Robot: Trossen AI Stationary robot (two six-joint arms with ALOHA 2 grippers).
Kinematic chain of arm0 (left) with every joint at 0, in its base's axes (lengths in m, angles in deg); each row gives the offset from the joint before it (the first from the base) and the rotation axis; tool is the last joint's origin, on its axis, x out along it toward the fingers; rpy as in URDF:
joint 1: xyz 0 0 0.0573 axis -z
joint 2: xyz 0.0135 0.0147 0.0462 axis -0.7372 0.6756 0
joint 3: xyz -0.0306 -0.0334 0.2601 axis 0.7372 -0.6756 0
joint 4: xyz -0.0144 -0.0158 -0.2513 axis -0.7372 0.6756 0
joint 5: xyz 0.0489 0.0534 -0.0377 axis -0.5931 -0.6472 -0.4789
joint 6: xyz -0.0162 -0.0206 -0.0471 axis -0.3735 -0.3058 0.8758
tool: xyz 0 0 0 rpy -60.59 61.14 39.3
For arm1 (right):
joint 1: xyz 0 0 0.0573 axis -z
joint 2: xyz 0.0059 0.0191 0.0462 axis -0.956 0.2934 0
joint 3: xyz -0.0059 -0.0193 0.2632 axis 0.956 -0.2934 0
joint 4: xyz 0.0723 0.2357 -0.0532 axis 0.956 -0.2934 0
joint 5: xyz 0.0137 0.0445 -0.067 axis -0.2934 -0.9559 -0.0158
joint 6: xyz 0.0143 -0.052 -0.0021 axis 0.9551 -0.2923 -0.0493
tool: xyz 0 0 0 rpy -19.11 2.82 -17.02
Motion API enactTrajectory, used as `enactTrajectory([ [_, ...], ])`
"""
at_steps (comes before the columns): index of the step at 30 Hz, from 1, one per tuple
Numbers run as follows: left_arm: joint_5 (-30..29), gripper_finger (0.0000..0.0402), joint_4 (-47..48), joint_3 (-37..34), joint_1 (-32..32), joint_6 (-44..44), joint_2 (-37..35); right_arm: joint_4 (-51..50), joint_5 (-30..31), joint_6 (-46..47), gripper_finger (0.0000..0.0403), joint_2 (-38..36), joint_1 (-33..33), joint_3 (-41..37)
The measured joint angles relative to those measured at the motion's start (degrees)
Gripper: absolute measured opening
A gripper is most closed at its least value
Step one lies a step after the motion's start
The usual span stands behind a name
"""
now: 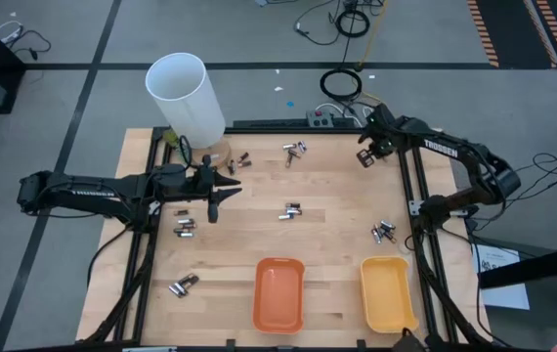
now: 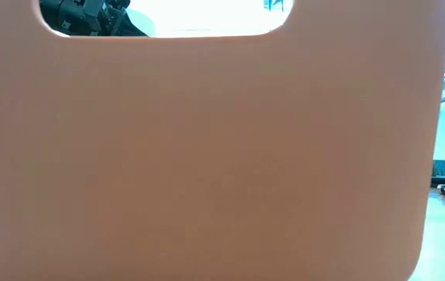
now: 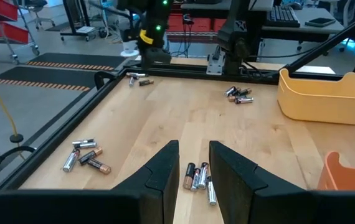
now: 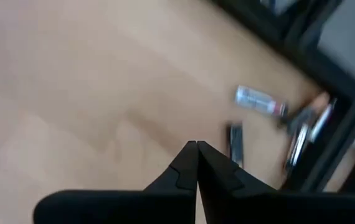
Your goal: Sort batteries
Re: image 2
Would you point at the orange plastic bin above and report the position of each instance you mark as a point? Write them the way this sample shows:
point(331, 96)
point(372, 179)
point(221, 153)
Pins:
point(207, 156)

